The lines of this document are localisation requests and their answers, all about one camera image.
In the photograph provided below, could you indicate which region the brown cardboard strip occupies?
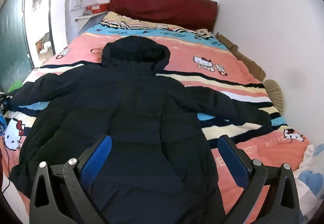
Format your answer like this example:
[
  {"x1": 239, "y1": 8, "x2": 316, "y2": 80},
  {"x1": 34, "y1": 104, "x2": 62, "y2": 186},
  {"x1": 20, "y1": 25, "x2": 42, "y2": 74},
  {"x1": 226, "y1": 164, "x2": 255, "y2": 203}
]
[{"x1": 215, "y1": 32, "x2": 266, "y2": 82}]

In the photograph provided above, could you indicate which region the beige round fan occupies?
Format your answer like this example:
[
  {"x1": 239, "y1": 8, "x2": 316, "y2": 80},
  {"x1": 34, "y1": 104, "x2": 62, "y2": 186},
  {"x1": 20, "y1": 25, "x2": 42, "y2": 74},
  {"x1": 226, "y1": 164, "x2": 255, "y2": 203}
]
[{"x1": 263, "y1": 79, "x2": 285, "y2": 115}]

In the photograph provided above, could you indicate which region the Hello Kitty striped blanket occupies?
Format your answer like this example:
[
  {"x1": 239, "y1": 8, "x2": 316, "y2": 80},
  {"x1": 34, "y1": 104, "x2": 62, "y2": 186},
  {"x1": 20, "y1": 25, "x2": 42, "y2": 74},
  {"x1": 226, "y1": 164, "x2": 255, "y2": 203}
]
[{"x1": 1, "y1": 12, "x2": 323, "y2": 223}]

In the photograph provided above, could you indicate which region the green plastic object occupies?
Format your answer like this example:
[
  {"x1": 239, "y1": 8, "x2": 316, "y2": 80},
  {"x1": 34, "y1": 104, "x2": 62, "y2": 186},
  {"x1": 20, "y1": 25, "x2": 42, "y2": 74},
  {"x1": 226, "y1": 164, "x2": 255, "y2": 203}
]
[{"x1": 8, "y1": 80, "x2": 23, "y2": 92}]

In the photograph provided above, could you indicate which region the red box on shelf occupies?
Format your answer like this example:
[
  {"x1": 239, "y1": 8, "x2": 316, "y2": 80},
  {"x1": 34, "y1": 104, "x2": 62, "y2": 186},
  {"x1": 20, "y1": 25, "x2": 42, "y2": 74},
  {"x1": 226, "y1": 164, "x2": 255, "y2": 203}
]
[{"x1": 86, "y1": 3, "x2": 109, "y2": 14}]

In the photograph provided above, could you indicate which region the black hooded puffer jacket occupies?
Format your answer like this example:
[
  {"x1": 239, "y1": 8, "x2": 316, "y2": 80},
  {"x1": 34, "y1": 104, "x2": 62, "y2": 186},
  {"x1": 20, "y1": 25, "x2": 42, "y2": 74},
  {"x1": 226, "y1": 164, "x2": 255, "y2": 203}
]
[{"x1": 9, "y1": 36, "x2": 271, "y2": 223}]

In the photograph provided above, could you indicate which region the dark red headboard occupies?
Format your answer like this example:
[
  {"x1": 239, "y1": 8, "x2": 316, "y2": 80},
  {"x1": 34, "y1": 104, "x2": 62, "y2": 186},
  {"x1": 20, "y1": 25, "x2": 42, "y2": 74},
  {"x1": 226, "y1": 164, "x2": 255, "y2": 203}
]
[{"x1": 109, "y1": 0, "x2": 217, "y2": 32}]

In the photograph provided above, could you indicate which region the dark green door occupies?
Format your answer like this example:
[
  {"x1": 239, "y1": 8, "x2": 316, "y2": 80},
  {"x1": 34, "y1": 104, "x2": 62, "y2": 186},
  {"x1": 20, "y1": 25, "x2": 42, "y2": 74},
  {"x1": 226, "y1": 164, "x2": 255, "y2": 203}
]
[{"x1": 0, "y1": 0, "x2": 32, "y2": 92}]

